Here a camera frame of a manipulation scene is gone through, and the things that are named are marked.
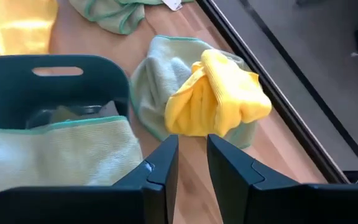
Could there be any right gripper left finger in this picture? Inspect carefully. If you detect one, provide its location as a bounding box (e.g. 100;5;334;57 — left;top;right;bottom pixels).
0;134;180;224

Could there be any light green microfiber towel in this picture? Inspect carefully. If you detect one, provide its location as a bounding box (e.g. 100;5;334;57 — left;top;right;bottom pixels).
0;115;144;215
68;0;195;35
129;34;259;149

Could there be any dark teal plastic basket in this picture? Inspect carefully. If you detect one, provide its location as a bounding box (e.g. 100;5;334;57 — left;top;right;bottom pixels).
0;54;131;130

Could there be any black metal table frame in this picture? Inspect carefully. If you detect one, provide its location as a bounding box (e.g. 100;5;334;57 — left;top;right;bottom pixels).
196;0;358;185

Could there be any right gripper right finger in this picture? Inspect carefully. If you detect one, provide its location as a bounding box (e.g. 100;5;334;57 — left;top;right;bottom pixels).
206;134;358;224

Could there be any yellow microfiber towel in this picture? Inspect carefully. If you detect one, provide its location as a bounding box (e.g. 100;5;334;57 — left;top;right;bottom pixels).
0;0;59;60
164;49;273;138

